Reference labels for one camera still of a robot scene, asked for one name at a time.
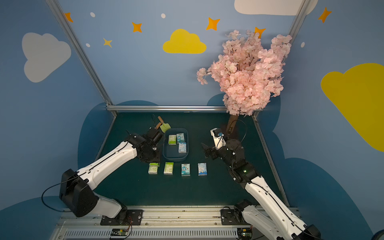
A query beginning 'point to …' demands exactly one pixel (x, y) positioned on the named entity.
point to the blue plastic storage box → (171, 152)
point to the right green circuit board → (244, 232)
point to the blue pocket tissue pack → (185, 169)
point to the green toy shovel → (164, 126)
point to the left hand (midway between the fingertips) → (158, 157)
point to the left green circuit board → (119, 232)
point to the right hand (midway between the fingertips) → (212, 138)
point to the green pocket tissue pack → (153, 168)
